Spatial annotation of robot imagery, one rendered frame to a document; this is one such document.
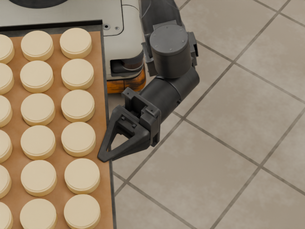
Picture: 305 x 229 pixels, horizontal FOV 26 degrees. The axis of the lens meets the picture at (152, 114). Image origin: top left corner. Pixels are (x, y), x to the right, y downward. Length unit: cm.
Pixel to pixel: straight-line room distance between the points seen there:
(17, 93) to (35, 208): 20
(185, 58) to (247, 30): 148
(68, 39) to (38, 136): 17
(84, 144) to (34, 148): 7
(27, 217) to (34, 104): 18
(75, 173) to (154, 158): 116
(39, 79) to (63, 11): 110
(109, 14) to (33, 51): 106
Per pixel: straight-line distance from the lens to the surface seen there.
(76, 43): 105
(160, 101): 99
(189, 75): 102
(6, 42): 107
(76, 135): 97
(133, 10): 211
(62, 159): 98
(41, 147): 97
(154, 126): 97
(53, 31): 110
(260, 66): 234
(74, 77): 102
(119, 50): 202
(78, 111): 99
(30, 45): 106
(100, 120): 100
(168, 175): 207
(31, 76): 103
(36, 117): 99
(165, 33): 98
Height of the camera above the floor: 180
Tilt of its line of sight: 55 degrees down
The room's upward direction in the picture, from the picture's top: straight up
